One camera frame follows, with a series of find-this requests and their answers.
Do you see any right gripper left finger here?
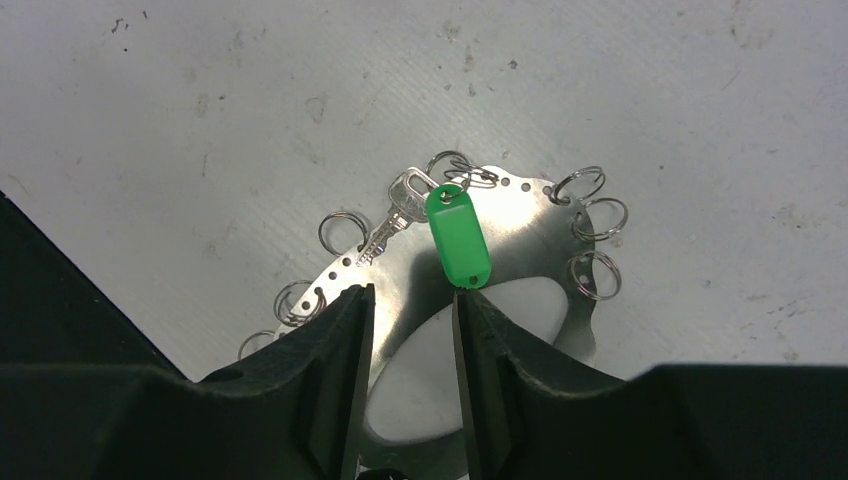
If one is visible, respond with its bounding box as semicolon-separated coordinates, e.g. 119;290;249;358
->
1;285;375;479

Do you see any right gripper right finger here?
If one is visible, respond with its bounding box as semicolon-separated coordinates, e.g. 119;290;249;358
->
452;290;847;479

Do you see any perforated metal key plate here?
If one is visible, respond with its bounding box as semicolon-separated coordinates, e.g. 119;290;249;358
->
275;167;595;479

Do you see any green key tag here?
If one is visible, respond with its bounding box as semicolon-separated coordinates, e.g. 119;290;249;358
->
425;183;492;289

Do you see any key with black head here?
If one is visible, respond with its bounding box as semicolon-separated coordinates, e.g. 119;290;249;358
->
356;167;439;266

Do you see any small ring of key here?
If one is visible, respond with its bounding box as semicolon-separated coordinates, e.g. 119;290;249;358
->
423;150;473;200

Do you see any split ring on plate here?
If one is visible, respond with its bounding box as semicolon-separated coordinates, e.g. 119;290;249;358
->
570;197;629;244
549;165;607;207
236;329;278;362
317;210;370;257
272;279;329;329

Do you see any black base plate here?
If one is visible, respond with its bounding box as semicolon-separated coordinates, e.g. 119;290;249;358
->
1;195;183;378

